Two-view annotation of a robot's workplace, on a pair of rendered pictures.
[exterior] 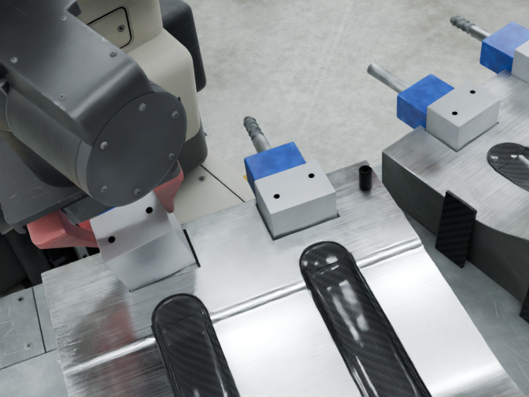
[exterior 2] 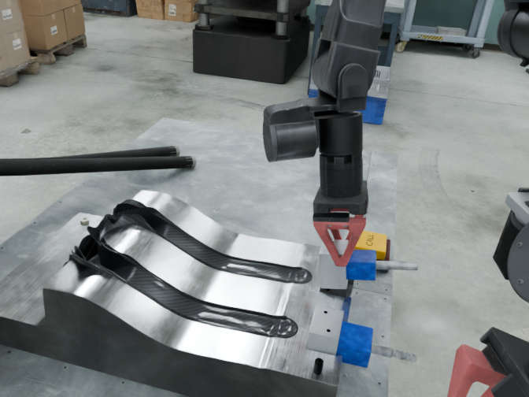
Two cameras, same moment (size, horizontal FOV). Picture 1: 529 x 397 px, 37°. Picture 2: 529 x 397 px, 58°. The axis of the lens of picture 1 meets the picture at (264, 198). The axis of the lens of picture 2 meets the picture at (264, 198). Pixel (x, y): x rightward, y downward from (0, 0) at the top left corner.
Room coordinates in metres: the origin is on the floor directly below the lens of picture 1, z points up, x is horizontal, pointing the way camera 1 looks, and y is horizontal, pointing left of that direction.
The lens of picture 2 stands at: (0.50, -0.45, 1.34)
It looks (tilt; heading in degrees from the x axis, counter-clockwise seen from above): 30 degrees down; 116
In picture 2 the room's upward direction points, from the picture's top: 4 degrees clockwise
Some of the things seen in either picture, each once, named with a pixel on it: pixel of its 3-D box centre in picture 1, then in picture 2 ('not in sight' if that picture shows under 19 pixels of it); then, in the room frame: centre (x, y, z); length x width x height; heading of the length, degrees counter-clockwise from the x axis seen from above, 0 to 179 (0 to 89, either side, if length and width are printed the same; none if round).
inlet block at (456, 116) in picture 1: (421, 100); not in sight; (0.53, -0.15, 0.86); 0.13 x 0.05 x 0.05; 31
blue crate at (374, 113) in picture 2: not in sight; (347, 99); (-0.61, 3.21, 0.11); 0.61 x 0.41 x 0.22; 14
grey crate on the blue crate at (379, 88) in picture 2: not in sight; (350, 78); (-0.61, 3.20, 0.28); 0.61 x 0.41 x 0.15; 14
